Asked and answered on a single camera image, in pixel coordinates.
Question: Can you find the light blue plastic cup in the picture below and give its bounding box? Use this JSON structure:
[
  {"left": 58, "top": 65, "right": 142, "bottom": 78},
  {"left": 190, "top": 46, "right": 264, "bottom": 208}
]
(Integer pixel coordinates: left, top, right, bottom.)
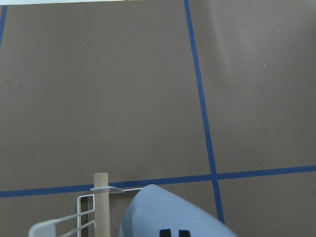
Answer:
[{"left": 118, "top": 185, "right": 236, "bottom": 237}]

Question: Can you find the white wire cup holder rack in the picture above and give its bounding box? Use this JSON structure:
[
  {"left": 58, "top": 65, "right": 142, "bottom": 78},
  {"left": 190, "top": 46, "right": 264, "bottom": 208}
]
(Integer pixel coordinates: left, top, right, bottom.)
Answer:
[{"left": 28, "top": 173, "right": 141, "bottom": 237}]

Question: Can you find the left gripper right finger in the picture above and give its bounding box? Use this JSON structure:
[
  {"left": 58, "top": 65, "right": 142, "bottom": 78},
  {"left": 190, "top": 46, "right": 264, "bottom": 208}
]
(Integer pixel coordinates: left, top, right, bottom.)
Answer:
[{"left": 178, "top": 230, "right": 190, "bottom": 237}]

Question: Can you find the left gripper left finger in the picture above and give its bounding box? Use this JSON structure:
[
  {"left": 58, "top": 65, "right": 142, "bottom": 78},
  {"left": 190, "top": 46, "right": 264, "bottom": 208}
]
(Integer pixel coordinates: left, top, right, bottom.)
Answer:
[{"left": 159, "top": 229, "right": 171, "bottom": 237}]

